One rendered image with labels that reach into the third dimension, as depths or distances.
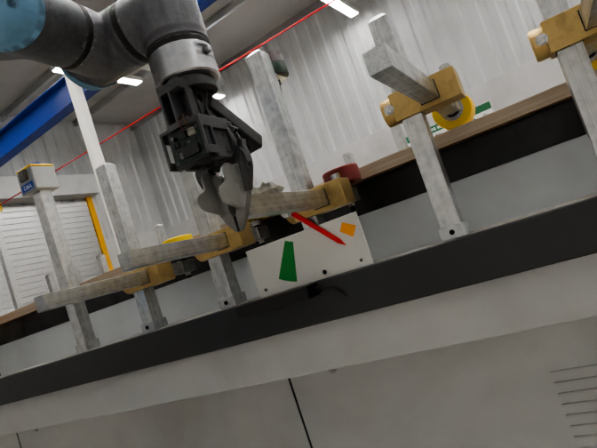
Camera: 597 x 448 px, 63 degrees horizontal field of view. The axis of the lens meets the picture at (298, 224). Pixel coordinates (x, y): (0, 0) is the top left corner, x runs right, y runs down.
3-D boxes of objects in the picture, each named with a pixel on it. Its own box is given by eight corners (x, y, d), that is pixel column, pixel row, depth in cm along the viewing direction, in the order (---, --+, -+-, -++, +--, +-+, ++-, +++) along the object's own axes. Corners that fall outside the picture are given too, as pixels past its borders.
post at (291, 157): (337, 277, 93) (258, 45, 96) (321, 282, 94) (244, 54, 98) (344, 274, 96) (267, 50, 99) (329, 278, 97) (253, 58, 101)
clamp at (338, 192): (346, 203, 90) (338, 177, 90) (287, 225, 96) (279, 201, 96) (357, 201, 95) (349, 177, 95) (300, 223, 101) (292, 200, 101)
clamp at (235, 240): (242, 246, 101) (234, 223, 101) (194, 264, 107) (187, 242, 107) (258, 242, 106) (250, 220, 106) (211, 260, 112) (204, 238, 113)
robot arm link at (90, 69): (31, 24, 69) (94, -20, 65) (92, 46, 80) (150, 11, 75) (49, 85, 69) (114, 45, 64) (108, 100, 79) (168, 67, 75)
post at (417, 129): (479, 274, 81) (383, 9, 84) (458, 279, 82) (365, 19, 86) (481, 269, 84) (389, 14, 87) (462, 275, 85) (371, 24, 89)
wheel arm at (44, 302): (48, 314, 91) (42, 292, 91) (37, 317, 93) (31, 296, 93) (198, 272, 129) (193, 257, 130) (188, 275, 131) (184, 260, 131)
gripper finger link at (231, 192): (218, 234, 63) (199, 167, 64) (245, 230, 68) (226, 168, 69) (237, 227, 61) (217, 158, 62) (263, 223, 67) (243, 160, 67)
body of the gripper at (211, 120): (169, 177, 64) (144, 92, 65) (210, 178, 72) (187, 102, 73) (212, 156, 60) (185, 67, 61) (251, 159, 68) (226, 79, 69)
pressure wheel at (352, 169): (366, 212, 99) (347, 159, 100) (332, 225, 103) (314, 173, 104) (378, 210, 106) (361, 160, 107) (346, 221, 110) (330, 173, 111)
